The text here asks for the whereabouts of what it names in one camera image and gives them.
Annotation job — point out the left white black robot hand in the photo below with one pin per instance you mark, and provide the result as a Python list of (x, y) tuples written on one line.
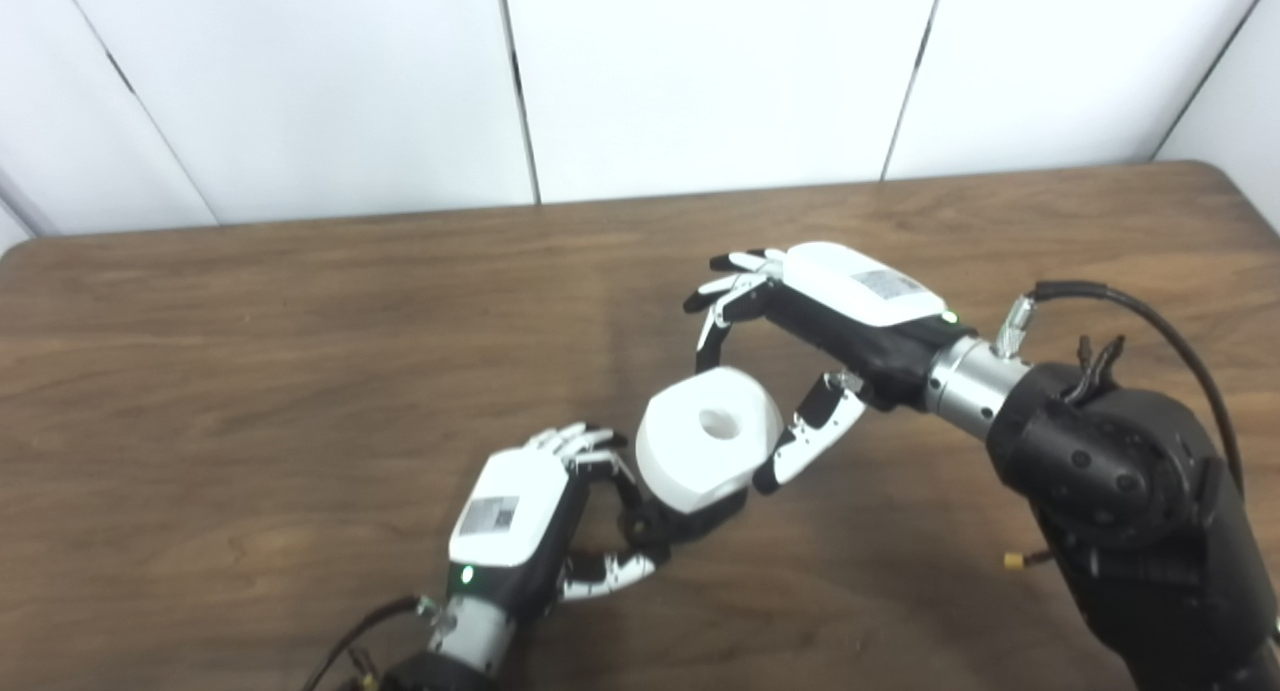
[(505, 506)]

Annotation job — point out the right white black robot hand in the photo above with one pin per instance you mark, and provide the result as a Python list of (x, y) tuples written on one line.
[(860, 301)]

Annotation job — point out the black flanged holder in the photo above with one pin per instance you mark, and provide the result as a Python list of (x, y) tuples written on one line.
[(690, 523)]

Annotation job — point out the round white cylinder piece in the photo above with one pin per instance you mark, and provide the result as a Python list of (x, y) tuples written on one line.
[(690, 461)]

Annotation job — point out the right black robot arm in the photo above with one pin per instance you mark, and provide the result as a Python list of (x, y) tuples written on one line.
[(1130, 491)]

